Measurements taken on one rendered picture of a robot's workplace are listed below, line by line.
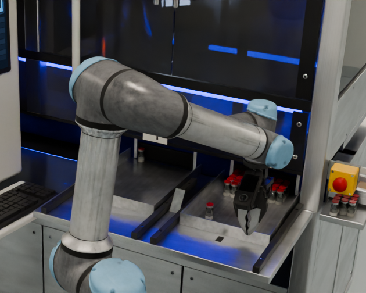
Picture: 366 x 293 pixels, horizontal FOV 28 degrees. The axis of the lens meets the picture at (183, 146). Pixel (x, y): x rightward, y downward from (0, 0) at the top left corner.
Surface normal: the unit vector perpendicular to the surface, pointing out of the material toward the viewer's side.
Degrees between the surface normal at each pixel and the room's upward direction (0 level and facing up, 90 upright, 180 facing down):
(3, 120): 90
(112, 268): 8
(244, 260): 0
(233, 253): 0
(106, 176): 90
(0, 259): 90
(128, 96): 62
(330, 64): 90
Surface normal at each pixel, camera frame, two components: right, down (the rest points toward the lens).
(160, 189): 0.05, -0.92
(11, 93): 0.86, 0.24
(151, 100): 0.26, -0.16
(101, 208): 0.59, 0.33
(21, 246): -0.41, 0.33
